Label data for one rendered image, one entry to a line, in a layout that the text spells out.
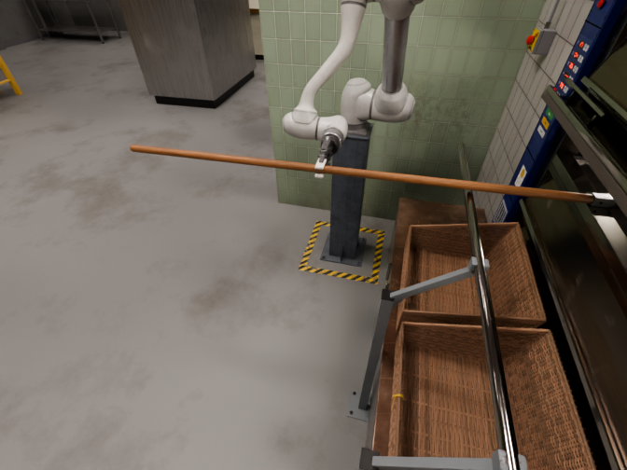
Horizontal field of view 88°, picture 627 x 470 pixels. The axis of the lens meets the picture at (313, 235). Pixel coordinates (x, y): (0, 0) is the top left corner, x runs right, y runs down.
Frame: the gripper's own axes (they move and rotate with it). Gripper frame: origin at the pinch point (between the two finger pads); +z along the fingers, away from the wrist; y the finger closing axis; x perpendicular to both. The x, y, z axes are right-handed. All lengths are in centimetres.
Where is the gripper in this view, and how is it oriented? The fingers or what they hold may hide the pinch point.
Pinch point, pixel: (320, 168)
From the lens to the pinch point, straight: 125.0
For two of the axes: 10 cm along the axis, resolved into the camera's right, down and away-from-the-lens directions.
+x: -9.7, -1.5, 1.7
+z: -2.2, 6.6, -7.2
